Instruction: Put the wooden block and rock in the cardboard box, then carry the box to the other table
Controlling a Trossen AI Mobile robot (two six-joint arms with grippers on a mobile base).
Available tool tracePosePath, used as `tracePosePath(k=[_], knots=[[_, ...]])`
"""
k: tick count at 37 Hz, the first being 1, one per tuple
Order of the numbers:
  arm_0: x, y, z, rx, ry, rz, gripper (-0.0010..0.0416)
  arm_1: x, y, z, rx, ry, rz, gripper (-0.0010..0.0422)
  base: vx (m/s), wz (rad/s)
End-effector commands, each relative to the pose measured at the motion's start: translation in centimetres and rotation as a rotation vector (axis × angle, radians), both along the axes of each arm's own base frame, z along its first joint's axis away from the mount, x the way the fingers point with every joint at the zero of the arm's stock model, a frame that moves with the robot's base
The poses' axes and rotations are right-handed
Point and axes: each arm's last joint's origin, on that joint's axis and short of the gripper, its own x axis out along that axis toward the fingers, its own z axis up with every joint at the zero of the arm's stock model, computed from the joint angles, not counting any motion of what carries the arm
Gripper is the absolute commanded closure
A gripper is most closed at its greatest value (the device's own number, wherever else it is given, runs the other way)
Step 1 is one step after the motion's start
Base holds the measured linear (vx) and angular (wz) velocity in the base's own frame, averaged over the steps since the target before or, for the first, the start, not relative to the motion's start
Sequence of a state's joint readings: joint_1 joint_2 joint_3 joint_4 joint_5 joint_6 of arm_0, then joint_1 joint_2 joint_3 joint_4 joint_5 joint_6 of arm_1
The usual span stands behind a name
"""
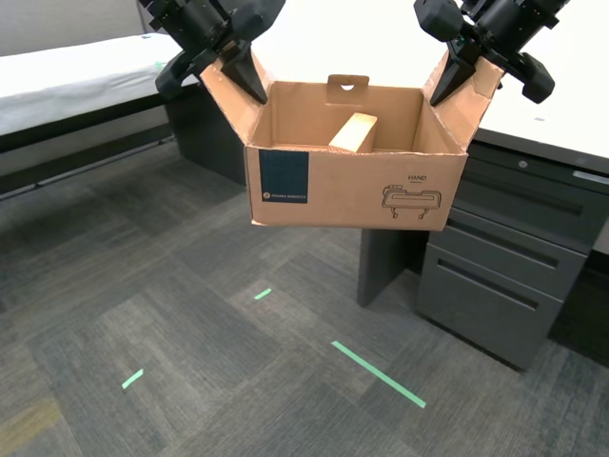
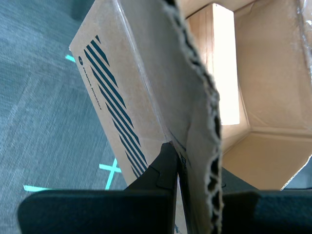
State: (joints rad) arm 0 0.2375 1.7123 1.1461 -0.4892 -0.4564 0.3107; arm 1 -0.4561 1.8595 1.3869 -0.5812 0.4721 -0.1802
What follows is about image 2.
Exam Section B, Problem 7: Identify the pale floor tape cross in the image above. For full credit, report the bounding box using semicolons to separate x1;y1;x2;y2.
98;158;122;190

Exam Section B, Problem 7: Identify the brown cardboard box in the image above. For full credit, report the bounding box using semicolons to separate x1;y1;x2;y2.
69;0;312;234

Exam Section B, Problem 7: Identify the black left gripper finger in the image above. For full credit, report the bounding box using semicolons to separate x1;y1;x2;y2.
18;142;180;234
220;168;312;234

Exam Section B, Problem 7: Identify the light wooden block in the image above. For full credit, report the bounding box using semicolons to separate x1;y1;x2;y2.
185;3;241;126

